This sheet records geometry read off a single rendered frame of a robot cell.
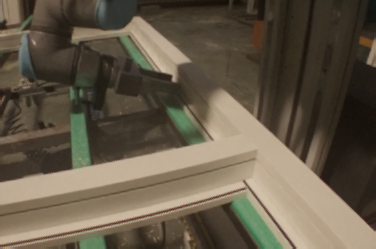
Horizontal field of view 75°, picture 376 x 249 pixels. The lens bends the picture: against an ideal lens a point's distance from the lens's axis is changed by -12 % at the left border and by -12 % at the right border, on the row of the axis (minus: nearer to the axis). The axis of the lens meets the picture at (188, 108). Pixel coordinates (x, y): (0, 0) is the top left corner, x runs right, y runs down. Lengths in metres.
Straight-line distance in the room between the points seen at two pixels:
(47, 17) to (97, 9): 0.15
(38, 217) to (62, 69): 0.31
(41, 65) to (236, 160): 0.41
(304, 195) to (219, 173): 0.12
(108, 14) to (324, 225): 0.43
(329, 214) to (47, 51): 0.54
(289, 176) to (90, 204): 0.25
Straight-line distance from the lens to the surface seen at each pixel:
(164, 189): 0.38
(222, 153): 0.39
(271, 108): 1.00
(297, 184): 0.36
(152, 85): 0.61
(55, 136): 0.69
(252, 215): 0.41
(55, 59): 0.59
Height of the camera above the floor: 1.17
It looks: 29 degrees down
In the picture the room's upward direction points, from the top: straight up
